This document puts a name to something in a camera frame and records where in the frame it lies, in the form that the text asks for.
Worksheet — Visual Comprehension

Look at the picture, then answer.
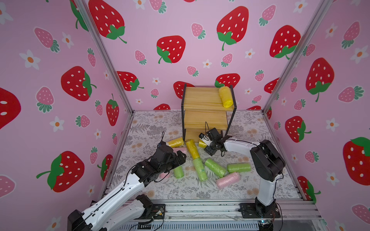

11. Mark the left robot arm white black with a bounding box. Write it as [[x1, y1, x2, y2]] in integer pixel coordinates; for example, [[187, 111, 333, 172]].
[[67, 141, 187, 231]]

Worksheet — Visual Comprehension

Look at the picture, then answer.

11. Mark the wooden shelf black metal frame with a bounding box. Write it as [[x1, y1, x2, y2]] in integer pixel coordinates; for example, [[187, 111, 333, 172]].
[[181, 84, 237, 142]]

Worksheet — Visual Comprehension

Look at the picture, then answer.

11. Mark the pink trash bag roll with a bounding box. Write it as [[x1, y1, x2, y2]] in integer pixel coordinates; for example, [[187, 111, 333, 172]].
[[160, 172, 170, 179], [216, 172, 241, 189], [173, 147, 188, 155]]

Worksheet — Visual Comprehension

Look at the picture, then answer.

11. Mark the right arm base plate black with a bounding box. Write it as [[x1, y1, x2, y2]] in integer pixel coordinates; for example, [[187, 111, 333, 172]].
[[238, 203, 281, 219]]

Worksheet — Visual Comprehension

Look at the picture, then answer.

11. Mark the aluminium rail frame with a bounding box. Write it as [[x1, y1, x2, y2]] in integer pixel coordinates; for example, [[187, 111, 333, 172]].
[[83, 199, 329, 231]]

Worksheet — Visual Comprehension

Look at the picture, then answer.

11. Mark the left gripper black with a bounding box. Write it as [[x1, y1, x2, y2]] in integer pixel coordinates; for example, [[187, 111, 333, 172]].
[[157, 150, 187, 175]]

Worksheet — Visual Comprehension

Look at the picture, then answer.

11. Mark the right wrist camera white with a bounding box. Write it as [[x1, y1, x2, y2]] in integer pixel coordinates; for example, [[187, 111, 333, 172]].
[[199, 133, 209, 142]]

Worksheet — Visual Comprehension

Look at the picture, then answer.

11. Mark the yellow trash bag roll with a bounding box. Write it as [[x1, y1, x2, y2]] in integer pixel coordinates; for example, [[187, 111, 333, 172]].
[[166, 137, 184, 148], [198, 140, 207, 149], [186, 140, 200, 159], [219, 86, 234, 108]]

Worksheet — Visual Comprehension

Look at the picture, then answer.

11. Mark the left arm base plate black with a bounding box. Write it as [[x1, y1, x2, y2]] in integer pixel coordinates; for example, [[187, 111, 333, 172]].
[[137, 204, 166, 220]]

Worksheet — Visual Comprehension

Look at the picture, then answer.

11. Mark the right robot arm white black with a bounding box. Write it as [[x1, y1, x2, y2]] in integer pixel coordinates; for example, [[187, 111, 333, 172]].
[[199, 128, 286, 208]]

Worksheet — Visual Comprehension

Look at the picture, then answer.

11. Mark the green trash bag roll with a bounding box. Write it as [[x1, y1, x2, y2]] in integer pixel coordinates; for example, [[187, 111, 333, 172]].
[[227, 163, 251, 173], [205, 158, 226, 178], [173, 166, 185, 179], [193, 158, 208, 182]]

